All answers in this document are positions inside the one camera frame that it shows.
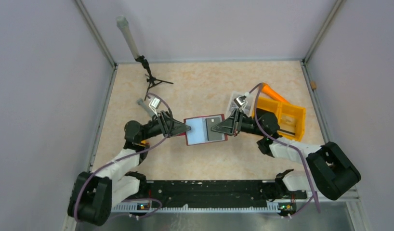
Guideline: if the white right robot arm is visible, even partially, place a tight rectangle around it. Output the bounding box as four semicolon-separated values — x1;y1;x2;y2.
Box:
210;109;361;200

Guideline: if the small brown wall knob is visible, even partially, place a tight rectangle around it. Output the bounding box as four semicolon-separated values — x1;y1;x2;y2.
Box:
310;81;317;90

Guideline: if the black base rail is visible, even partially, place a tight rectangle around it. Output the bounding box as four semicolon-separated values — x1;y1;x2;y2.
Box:
128;180;307;208

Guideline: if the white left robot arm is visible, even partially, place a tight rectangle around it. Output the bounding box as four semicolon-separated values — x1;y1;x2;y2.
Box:
67;111;191;226

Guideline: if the grey tube on tripod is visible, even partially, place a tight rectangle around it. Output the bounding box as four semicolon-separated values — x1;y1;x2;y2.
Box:
116;16;140;61

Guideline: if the red card holder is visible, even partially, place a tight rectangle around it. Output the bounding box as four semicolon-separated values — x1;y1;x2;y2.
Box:
184;114;228;146

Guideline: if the dark grey credit card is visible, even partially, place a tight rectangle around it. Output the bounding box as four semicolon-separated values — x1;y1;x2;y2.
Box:
204;117;225;142

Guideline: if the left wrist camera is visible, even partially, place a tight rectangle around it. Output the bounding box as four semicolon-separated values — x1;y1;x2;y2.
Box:
148;97;161;110

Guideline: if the white plastic bin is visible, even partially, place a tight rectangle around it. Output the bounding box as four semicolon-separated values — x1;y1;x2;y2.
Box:
225;91;254;117

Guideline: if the orange plastic cylinder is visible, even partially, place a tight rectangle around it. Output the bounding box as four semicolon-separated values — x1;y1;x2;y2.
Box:
262;83;289;103

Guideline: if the grey toy block bar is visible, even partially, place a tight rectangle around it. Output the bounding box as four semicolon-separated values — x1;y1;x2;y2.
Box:
136;99;156;118

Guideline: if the yellow plastic double bin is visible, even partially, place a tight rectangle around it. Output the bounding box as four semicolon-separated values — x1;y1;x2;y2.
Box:
256;97;306;141

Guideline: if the black mini tripod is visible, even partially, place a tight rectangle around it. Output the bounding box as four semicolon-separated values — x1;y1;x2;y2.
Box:
135;55;173;100

